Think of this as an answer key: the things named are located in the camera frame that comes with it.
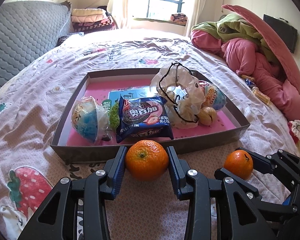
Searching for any orange tangerine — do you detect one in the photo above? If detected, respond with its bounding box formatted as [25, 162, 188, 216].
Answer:
[223, 150, 253, 180]
[125, 140, 169, 181]

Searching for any cream walnut ball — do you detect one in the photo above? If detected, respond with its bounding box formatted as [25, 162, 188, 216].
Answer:
[197, 107, 217, 126]

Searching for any blue oreo cookie packet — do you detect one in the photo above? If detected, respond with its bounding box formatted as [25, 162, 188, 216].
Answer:
[116, 95, 174, 143]

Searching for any red white scrunchie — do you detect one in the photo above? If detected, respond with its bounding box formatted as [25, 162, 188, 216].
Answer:
[288, 120, 300, 143]

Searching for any yellow wafer snack packet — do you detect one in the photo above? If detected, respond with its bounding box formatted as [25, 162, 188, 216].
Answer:
[252, 87, 271, 105]

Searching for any pink quilt pile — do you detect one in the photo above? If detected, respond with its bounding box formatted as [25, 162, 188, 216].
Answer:
[190, 4, 300, 121]

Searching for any blue candy wrapper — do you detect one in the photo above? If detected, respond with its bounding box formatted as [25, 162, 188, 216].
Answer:
[245, 79, 256, 89]

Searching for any blue orange surprise egg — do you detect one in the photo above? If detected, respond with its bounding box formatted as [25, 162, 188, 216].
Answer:
[199, 80, 226, 111]

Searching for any orange biscuit snack packet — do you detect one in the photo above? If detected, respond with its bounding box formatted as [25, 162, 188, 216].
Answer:
[241, 74, 255, 82]

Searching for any blue white toy egg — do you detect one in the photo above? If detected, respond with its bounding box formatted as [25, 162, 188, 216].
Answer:
[71, 96, 109, 144]

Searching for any pink floral bed sheet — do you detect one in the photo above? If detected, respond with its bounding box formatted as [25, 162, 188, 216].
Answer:
[0, 30, 300, 239]

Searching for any black television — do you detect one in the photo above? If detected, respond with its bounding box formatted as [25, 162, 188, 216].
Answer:
[263, 14, 298, 54]

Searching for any green blanket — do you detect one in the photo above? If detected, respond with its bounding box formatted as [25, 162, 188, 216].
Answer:
[191, 14, 279, 63]

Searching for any folded cloth on sill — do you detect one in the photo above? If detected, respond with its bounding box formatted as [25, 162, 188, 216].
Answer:
[170, 13, 188, 25]

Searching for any dark pillow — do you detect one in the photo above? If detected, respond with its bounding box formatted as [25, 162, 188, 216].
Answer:
[55, 31, 85, 48]

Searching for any right cream curtain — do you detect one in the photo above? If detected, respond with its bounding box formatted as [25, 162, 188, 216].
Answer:
[184, 0, 206, 37]

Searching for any cream curtain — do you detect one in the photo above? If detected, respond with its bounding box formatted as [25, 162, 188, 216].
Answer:
[184, 0, 206, 37]
[107, 0, 133, 29]

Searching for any grey quilted headboard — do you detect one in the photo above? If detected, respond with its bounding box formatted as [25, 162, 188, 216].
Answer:
[0, 1, 72, 88]

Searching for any stack of folded blankets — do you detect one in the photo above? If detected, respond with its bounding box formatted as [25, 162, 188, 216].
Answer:
[71, 8, 118, 34]

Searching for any left cream curtain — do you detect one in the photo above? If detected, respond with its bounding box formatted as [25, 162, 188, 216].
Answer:
[107, 0, 133, 29]

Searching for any white plastic bag black string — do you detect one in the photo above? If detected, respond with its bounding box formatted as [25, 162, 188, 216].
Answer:
[149, 62, 207, 129]

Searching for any green fuzzy hair ring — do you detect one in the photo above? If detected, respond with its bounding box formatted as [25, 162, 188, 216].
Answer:
[108, 101, 121, 132]

